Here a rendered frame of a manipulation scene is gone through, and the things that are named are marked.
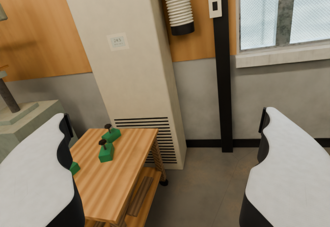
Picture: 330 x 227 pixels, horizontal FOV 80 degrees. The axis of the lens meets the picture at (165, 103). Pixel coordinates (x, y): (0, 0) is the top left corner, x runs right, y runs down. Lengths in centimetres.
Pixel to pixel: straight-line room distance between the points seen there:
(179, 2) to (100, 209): 116
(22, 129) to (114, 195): 91
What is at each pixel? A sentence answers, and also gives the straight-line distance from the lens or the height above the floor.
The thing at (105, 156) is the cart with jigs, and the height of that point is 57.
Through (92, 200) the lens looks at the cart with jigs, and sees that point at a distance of 110.
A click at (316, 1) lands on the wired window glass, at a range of 169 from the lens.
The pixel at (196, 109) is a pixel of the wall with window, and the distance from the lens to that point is 174.
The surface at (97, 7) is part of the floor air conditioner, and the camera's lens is 136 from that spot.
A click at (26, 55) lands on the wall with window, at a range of 223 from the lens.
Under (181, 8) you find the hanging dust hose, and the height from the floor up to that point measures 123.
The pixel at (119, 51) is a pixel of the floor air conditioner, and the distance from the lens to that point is 136.
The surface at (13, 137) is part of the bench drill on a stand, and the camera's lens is 170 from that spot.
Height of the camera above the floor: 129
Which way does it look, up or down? 27 degrees down
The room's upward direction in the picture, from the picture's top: 12 degrees counter-clockwise
